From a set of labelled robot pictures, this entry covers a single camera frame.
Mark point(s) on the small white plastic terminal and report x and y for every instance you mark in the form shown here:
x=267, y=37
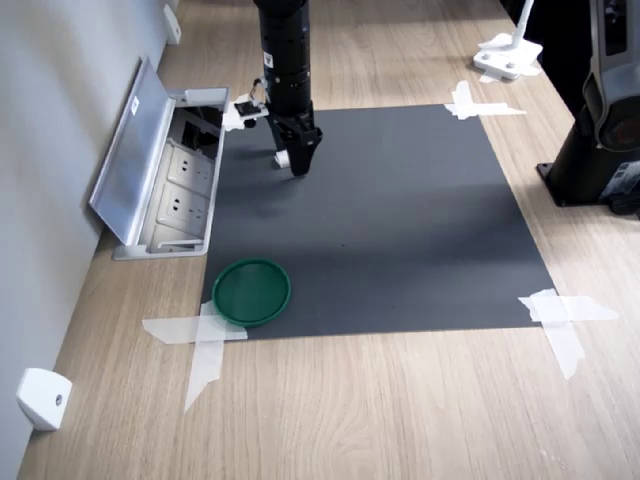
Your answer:
x=282, y=159

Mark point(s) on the small white bracket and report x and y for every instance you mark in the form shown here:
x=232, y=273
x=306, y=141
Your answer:
x=172, y=22
x=42, y=400

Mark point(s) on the dark grey mat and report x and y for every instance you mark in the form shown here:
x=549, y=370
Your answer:
x=380, y=225

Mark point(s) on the grey partition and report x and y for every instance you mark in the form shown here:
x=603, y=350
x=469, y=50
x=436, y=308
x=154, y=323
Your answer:
x=45, y=150

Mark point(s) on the white power socket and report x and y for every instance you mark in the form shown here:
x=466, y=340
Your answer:
x=182, y=205
x=189, y=166

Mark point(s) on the small camera circuit board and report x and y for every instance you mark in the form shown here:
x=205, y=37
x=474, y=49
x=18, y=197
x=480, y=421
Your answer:
x=248, y=110

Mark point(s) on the round green lid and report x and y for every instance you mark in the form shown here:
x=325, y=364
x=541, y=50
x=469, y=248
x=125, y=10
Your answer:
x=251, y=295

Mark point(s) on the white camera stand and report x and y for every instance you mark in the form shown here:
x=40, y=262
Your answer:
x=507, y=55

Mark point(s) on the small white label on duct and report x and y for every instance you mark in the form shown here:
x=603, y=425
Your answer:
x=135, y=105

